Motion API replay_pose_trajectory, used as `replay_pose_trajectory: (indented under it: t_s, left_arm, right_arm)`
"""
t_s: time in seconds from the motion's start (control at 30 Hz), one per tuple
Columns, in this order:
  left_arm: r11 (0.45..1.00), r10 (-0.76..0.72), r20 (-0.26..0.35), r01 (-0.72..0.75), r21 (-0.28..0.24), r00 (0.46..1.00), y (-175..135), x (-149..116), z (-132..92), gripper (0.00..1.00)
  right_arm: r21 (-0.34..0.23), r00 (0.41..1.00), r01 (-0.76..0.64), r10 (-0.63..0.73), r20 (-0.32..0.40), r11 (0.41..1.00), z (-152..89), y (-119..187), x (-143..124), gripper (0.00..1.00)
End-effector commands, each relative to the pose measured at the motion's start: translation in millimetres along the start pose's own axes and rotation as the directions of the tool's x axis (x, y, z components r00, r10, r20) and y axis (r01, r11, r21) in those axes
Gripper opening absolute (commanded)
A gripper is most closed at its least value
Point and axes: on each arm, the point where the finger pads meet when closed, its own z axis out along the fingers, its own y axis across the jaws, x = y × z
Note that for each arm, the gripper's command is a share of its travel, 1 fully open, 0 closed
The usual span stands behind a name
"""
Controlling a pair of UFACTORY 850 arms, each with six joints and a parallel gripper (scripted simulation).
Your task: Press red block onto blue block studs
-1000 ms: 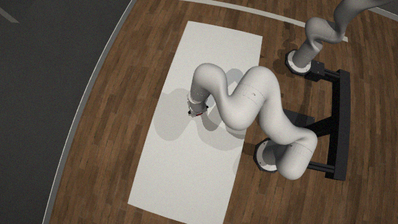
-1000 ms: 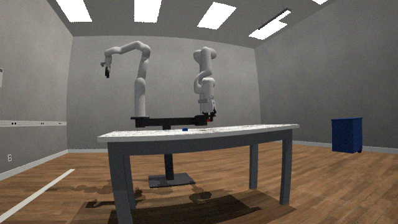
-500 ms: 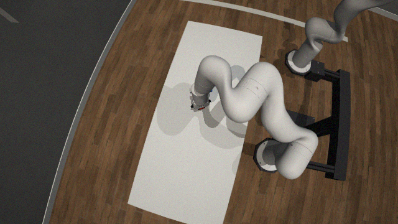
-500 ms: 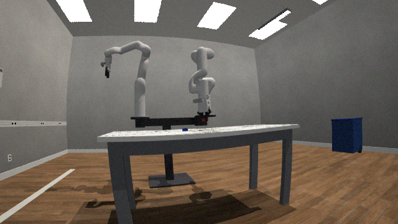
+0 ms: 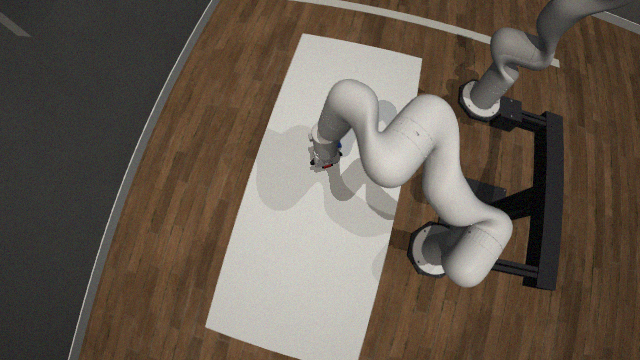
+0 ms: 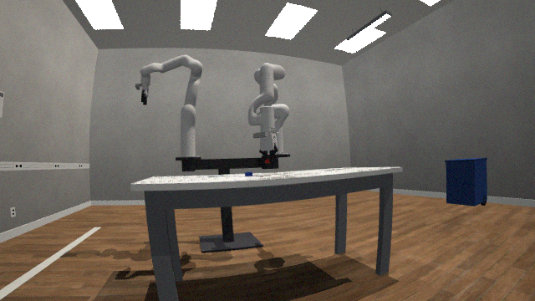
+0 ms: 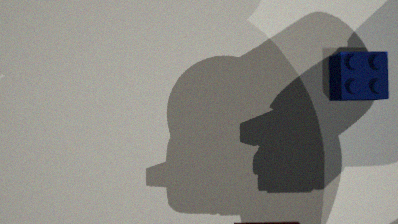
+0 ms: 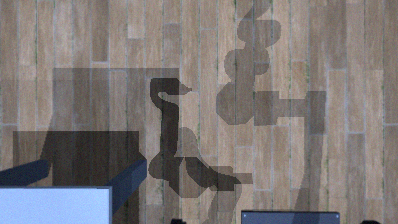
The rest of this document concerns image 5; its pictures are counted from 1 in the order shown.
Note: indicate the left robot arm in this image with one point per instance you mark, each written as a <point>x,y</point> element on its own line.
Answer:
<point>426,128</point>

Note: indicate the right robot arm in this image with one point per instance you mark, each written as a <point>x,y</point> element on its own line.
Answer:
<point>509,45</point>

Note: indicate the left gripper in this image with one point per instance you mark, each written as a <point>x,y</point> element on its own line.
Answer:
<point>321,163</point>

